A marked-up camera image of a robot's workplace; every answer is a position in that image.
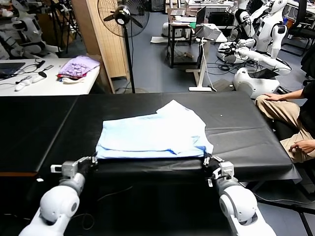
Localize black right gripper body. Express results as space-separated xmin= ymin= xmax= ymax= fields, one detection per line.
xmin=205 ymin=157 xmax=223 ymax=177

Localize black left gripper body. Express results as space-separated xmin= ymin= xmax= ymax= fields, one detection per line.
xmin=78 ymin=156 xmax=98 ymax=176

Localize light blue T-shirt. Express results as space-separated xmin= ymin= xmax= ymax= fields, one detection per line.
xmin=95 ymin=99 xmax=214 ymax=160

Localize white rounded robot base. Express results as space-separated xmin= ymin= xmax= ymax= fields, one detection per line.
xmin=233 ymin=67 xmax=281 ymax=99

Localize person's right forearm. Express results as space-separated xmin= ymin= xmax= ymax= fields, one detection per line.
xmin=283 ymin=88 xmax=306 ymax=101

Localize person's right hand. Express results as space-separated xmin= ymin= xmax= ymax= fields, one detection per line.
xmin=264 ymin=92 xmax=285 ymax=102

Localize person's left hand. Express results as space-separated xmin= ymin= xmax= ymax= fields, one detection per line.
xmin=289 ymin=139 xmax=315 ymax=155

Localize black table cover sheet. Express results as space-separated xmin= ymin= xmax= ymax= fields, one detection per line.
xmin=36 ymin=92 xmax=303 ymax=184

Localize black wooden-edged table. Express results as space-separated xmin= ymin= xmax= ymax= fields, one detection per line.
xmin=0 ymin=95 xmax=79 ymax=177

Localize grey floor mat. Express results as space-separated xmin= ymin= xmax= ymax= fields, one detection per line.
xmin=208 ymin=79 xmax=232 ymax=93

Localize cream folded cloth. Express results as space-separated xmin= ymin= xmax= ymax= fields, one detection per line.
xmin=62 ymin=76 xmax=87 ymax=85

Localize black seat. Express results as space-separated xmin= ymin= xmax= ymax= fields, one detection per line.
xmin=272 ymin=119 xmax=303 ymax=146

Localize white table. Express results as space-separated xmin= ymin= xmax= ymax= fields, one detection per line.
xmin=0 ymin=58 xmax=101 ymax=96

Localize khaki trousers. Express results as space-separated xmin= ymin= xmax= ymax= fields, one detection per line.
xmin=254 ymin=94 xmax=315 ymax=163

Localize purple folded garment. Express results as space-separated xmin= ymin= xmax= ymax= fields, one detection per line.
xmin=58 ymin=55 xmax=101 ymax=78

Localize white standing desk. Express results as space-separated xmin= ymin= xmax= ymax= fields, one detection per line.
xmin=186 ymin=35 xmax=228 ymax=92

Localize person's black shirt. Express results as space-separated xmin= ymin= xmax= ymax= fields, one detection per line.
xmin=298 ymin=80 xmax=315 ymax=140

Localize light wooden partition panel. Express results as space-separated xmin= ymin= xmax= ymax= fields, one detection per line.
xmin=71 ymin=0 xmax=130 ymax=93

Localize dark laptop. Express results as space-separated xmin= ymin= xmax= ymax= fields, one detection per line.
xmin=0 ymin=62 xmax=26 ymax=80

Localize open grey laptop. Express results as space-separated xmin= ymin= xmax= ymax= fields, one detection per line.
xmin=195 ymin=6 xmax=222 ymax=42

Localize white floor sheet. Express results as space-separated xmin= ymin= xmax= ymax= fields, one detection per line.
xmin=150 ymin=36 xmax=169 ymax=44

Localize black small desk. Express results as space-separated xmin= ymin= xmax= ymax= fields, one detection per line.
xmin=167 ymin=21 xmax=205 ymax=69

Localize white rounded device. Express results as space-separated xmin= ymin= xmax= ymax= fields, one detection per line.
xmin=161 ymin=22 xmax=173 ymax=37

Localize black tripod stands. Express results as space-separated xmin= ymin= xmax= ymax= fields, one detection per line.
xmin=49 ymin=0 xmax=83 ymax=54

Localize large white humanoid robot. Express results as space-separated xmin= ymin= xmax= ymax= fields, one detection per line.
xmin=253 ymin=0 xmax=289 ymax=59

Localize slim white humanoid robot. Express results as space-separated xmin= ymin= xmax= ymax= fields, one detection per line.
xmin=231 ymin=0 xmax=256 ymax=40

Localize white grey background robot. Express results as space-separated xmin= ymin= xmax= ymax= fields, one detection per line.
xmin=0 ymin=0 xmax=60 ymax=60

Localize black standing fan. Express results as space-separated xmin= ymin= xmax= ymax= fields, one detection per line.
xmin=97 ymin=0 xmax=150 ymax=94

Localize black office chair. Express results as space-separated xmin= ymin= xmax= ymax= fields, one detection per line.
xmin=280 ymin=0 xmax=315 ymax=57

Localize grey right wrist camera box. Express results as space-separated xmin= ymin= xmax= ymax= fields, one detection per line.
xmin=208 ymin=161 xmax=234 ymax=187

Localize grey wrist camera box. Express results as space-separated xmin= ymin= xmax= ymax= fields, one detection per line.
xmin=51 ymin=161 xmax=79 ymax=178
xmin=208 ymin=161 xmax=234 ymax=187

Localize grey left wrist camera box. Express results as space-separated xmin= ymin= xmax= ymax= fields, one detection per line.
xmin=51 ymin=161 xmax=79 ymax=178

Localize black floor cable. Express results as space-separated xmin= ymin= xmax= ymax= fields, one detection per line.
xmin=97 ymin=185 xmax=135 ymax=202

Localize black metal floor frame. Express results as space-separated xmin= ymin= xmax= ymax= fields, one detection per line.
xmin=255 ymin=195 xmax=315 ymax=236

